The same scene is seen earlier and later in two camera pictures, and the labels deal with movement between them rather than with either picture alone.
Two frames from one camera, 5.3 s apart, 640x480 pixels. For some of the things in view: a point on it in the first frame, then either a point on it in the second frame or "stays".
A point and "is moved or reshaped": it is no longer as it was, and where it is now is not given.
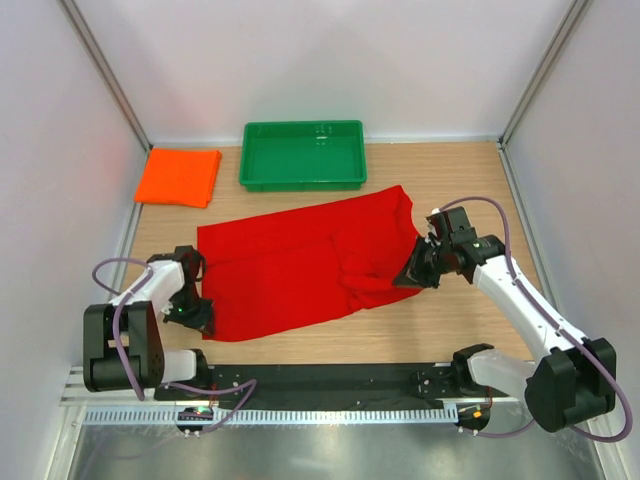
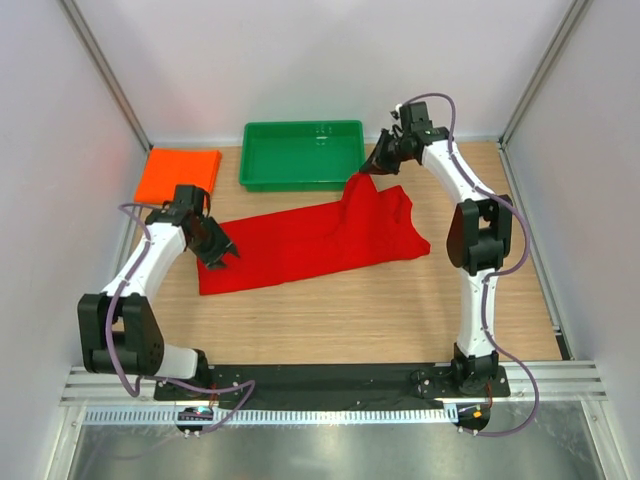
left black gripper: x=203 y=320 -> x=212 y=258
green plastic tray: x=303 y=156 stays
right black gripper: x=413 y=273 -> x=377 y=163
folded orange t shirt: x=179 y=176 stays
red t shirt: x=287 y=268 is moved or reshaped
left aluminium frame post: x=106 y=70 stays
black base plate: x=347 y=384 stays
